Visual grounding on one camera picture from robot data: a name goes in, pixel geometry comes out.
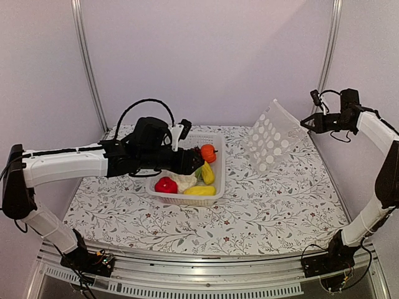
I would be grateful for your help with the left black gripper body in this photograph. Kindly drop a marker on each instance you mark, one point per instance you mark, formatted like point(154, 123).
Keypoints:
point(183, 166)

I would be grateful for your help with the floral patterned table mat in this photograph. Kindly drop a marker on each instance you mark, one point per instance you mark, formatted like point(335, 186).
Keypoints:
point(292, 208)

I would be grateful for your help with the dark red grape bunch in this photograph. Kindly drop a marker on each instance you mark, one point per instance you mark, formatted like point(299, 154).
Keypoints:
point(197, 150)

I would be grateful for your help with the red bell pepper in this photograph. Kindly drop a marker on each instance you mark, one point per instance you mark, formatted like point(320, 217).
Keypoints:
point(166, 185)

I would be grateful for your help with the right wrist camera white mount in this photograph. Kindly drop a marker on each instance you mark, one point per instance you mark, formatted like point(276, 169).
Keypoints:
point(318, 101)

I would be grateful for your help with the yellow squash right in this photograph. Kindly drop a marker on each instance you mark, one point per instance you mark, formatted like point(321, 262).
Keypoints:
point(207, 174)

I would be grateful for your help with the aluminium front rail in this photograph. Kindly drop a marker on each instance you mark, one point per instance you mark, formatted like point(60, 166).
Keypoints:
point(142, 273)

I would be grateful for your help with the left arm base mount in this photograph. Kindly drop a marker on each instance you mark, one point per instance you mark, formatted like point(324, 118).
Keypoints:
point(81, 260)

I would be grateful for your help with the left aluminium frame post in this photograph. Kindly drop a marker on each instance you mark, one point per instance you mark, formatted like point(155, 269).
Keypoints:
point(86, 61)

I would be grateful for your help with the white cauliflower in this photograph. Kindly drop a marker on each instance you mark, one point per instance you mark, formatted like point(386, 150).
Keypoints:
point(183, 182)

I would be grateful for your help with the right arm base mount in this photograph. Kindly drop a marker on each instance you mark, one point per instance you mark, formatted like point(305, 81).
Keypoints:
point(334, 270)

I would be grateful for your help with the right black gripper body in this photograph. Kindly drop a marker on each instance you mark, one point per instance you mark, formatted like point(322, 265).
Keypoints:
point(339, 126)

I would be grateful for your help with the orange mini pumpkin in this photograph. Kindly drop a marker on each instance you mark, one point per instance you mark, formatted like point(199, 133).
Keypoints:
point(208, 153)

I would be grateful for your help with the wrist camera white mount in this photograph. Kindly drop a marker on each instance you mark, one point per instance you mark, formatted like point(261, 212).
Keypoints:
point(318, 101)
point(178, 132)

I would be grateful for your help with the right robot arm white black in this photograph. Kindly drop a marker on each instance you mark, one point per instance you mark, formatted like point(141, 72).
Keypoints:
point(382, 183)

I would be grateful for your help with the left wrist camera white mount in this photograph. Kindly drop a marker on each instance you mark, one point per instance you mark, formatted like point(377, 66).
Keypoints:
point(178, 132)

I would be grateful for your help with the right aluminium frame post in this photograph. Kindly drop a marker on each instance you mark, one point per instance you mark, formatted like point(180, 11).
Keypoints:
point(331, 43)

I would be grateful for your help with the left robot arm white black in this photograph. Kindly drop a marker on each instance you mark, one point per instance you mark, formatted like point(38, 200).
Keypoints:
point(153, 144)

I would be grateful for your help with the clear zip top bag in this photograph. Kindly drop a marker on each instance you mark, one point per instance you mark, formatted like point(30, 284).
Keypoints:
point(272, 138)

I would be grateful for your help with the yellow squash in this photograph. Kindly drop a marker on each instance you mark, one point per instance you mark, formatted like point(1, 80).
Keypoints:
point(200, 191)
point(207, 174)

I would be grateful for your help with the white plastic mesh basket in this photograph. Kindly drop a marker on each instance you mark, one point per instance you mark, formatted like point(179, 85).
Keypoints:
point(218, 167)

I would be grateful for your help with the yellow squash left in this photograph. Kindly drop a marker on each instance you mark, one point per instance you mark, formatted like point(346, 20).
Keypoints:
point(200, 191)

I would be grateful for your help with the aluminium frame post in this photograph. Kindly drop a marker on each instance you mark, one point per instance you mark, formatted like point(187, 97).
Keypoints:
point(331, 43)
point(86, 61)

